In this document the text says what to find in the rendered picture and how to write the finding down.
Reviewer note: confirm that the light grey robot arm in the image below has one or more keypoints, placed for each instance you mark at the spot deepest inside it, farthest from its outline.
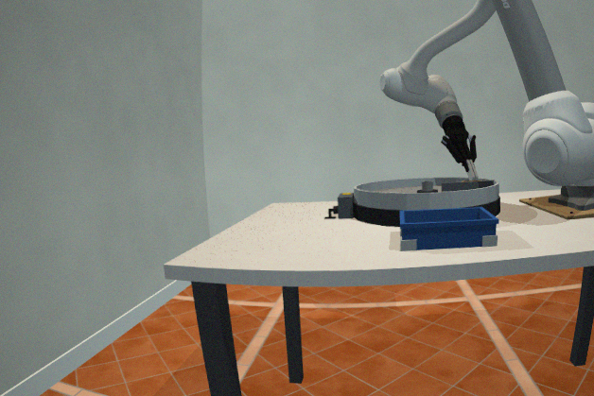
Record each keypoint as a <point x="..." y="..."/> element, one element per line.
<point x="558" y="149"/>

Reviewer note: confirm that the blue crate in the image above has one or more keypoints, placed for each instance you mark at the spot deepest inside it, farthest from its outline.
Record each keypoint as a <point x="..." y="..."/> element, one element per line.
<point x="447" y="229"/>

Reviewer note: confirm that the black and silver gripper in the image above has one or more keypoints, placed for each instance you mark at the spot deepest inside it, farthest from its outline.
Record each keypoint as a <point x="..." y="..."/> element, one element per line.
<point x="457" y="140"/>

